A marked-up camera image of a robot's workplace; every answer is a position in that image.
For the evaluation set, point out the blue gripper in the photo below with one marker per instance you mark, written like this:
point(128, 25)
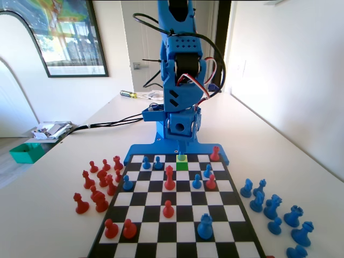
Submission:
point(180, 128)

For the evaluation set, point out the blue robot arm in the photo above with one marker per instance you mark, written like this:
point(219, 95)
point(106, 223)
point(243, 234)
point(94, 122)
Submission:
point(185, 94)

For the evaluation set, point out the blue chess pawn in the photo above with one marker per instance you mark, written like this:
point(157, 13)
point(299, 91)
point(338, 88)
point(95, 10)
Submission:
point(127, 184)
point(157, 164)
point(297, 252)
point(207, 172)
point(146, 164)
point(197, 183)
point(274, 227)

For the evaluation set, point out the red chess rook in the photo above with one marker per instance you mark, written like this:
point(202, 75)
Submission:
point(215, 154)
point(117, 164)

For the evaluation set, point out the red chess king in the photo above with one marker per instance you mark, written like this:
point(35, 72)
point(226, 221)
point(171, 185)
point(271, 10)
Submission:
point(169, 180)

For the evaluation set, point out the red chess pawn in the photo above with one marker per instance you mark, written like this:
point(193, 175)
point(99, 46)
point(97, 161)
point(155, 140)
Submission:
point(93, 168)
point(118, 177)
point(129, 230)
point(111, 230)
point(211, 183)
point(168, 211)
point(106, 166)
point(93, 191)

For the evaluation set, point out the blue chess knight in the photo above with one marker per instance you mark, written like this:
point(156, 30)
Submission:
point(272, 208)
point(246, 189)

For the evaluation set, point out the blue chess rook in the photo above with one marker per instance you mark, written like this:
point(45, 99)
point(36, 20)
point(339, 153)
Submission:
point(205, 228)
point(293, 217)

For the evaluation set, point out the small blue printed part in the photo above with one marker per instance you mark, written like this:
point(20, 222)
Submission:
point(213, 87)

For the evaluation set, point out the black and white chessboard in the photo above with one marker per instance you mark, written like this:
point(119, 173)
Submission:
point(182, 242)

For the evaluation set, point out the pile of paper clutter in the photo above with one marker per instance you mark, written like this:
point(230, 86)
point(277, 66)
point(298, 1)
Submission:
point(52, 130)

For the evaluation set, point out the green plastic box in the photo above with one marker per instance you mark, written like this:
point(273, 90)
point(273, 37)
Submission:
point(25, 156)

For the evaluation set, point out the white arched panel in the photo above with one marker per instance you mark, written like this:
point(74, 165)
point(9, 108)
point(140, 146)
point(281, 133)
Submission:
point(16, 51)

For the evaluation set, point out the blue base plate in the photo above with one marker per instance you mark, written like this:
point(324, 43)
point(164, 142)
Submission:
point(139, 150)

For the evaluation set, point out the dark framed wall picture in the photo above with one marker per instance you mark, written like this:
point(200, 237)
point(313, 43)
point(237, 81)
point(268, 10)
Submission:
point(72, 40)

